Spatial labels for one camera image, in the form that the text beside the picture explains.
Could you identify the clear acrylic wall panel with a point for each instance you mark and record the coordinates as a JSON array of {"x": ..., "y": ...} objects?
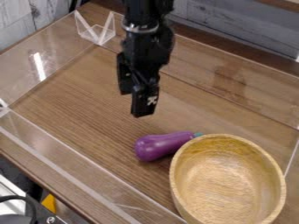
[{"x": 74, "y": 148}]

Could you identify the clear acrylic corner bracket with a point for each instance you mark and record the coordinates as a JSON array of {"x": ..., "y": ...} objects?
[{"x": 97, "y": 34}]

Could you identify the light wooden bowl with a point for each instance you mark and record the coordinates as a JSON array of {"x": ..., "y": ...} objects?
[{"x": 225, "y": 182}]

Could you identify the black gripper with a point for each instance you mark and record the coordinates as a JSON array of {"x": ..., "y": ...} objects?
[{"x": 145, "y": 52}]

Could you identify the purple toy eggplant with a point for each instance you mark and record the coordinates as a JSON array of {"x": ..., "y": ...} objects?
[{"x": 152, "y": 147}]

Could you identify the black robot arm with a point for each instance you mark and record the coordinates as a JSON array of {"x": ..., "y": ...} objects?
[{"x": 145, "y": 12}]

